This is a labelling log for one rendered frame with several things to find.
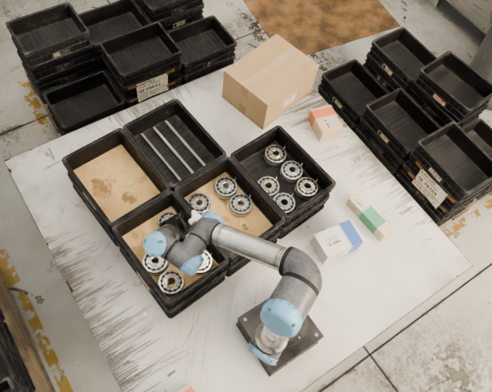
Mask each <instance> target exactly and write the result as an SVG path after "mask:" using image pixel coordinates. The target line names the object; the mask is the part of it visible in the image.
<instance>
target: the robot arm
mask: <svg viewBox="0 0 492 392"><path fill-rule="evenodd" d="M180 213H181V215H182V216H180ZM175 216H176V217H175ZM183 217H184V214H183V213H182V211H181V212H179V213H177V214H175V215H174V216H172V217H170V218H169V219H167V220H165V221H163V222H161V223H159V226H160V228H159V229H157V230H156V231H153V232H151V233H149V234H148V235H147V236H146V237H145V239H144V242H143V247H144V250H145V253H146V254H148V255H149V256H152V257H158V256H160V257H161V258H163V259H165V260H167V261H168V262H169V263H170V264H172V265H174V266H175V267H177V268H179V270H180V271H183V272H184V273H186V274H188V275H189V276H193V275H195V274H196V273H197V271H198V270H199V268H200V267H201V265H202V264H203V262H204V258H203V257H202V254H203V252H204V251H205V249H206V248H207V246H208V245H209V243H211V244H214V245H216V246H218V247H221V248H223V249H226V250H229V251H231V252H233V253H235V254H238V255H240V256H243V257H245V258H248V259H250V260H252V261H255V262H257V263H259V264H262V265H265V266H267V267H269V268H272V269H274V270H276V271H278V274H279V275H280V276H282V277H281V280H280V281H279V283H278V284H277V286H276V287H275V289H274V291H273V292H272V294H271V295H270V297H269V299H268V301H266V302H265V304H264V305H263V308H262V310H261V313H260V319H261V321H262V322H261V324H260V325H259V326H258V328H257V329H256V332H255V334H254V336H253V337H252V339H251V341H249V344H248V346H247V349H248V351H249V352H250V353H252V354H253V355H255V356H256V357H257V358H258V359H260V360H262V361H263V362H265V363H267V364H269V365H271V366H273V365H275V363H276V362H277V361H278V359H279V357H280V355H281V353H282V352H283V350H284V348H285V347H286V345H287V343H288V341H290V340H292V339H294V338H295V337H296V336H297V335H298V333H299V331H300V329H301V326H302V323H303V321H304V320H305V318H306V316H307V314H308V313H309V311H310V309H311V307H312V305H313V303H314V302H315V300H316V298H317V296H318V295H319V293H320V291H321V288H322V283H323V280H322V275H321V272H320V269H319V267H318V266H317V264H316V262H315V261H314V260H313V259H312V258H311V257H310V256H309V255H308V254H307V253H305V252H304V251H302V250H300V249H298V248H296V247H292V246H290V247H287V248H286V247H283V246H280V245H278V244H276V243H272V242H270V241H267V240H264V239H261V238H259V237H257V236H254V235H251V234H248V233H245V232H243V231H241V230H238V229H235V228H232V227H231V226H227V225H225V224H223V223H224V222H223V220H222V218H221V217H220V216H219V215H216V214H215V213H214V212H205V213H204V215H203V216H202V217H201V216H200V215H199V214H198V213H197V211H196V210H192V211H191V218H190V219H189V220H188V223H189V225H190V226H188V225H187V224H186V223H185V221H184V219H183ZM193 222H195V223H193ZM192 223H193V224H192ZM165 224H166V225H165ZM188 233H189V234H188ZM186 234H188V235H187V237H185V236H184V235H186Z"/></svg>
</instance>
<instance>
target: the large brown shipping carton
mask: <svg viewBox="0 0 492 392"><path fill-rule="evenodd" d="M318 67H319V65H318V64H317V63H316V62H314V61H313V60H312V59H311V58H309V57H308V56H306V55H305V54H303V53H302V52H301V51H300V50H298V49H297V48H296V47H294V46H292V45H291V44H290V43H289V42H287V41H286V40H284V39H283V38H282V37H280V36H279V35H277V34H275V35H274V36H272V37H271V38H270V39H268V40H267V41H265V42H264V43H262V44H261V45H260V46H259V47H257V48H255V49H254V50H253V51H251V52H249V53H248V54H247V55H246V56H244V57H243V58H241V59H240V60H238V61H237V62H236V63H235V64H233V65H231V66H230V67H228V68H227V69H226V70H224V78H223V88H222V98H224V99H225V100H226V101H228V102H229V103H230V104H231V105H233V106H234V108H236V109H237V110H238V111H240V112H241V113H242V114H243V115H245V116H246V117H247V118H249V119H250V120H251V121H252V122H253V123H254V124H255V125H257V126H258V127H259V128H261V129H262V130H263V129H265V128H266V127H267V126H269V125H270V124H271V123H272V122H274V121H275V120H276V119H278V118H279V117H280V116H281V115H282V114H283V113H284V112H286V111H287V110H288V109H290V108H291V107H292V106H293V105H295V104H296V103H297V102H298V101H299V100H300V99H301V98H303V97H304V96H305V95H307V94H308V93H309V92H311V90H312V86H313V83H314V80H315V77H316V73H317V71H318Z"/></svg>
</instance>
